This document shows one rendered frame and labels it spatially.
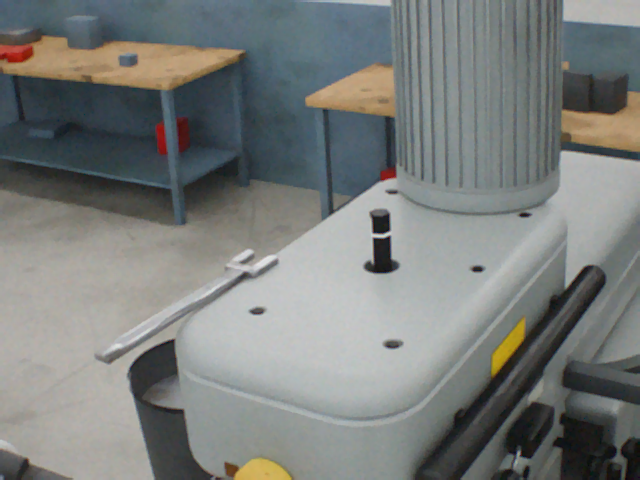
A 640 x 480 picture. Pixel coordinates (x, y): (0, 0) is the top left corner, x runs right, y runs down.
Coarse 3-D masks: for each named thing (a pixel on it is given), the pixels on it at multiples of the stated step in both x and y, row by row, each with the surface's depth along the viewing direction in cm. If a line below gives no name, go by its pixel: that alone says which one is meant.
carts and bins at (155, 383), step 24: (144, 360) 345; (168, 360) 353; (144, 384) 345; (168, 384) 349; (144, 408) 321; (168, 408) 313; (144, 432) 330; (168, 432) 319; (168, 456) 324; (192, 456) 321
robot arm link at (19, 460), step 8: (0, 448) 134; (0, 456) 133; (8, 456) 133; (16, 456) 133; (0, 464) 132; (8, 464) 132; (16, 464) 132; (24, 464) 134; (0, 472) 133; (8, 472) 132; (16, 472) 132; (24, 472) 134; (32, 472) 135
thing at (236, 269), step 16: (240, 256) 108; (272, 256) 108; (224, 272) 105; (240, 272) 105; (256, 272) 105; (208, 288) 101; (224, 288) 102; (176, 304) 99; (192, 304) 99; (160, 320) 96; (176, 320) 97; (128, 336) 93; (144, 336) 94; (96, 352) 91; (112, 352) 91
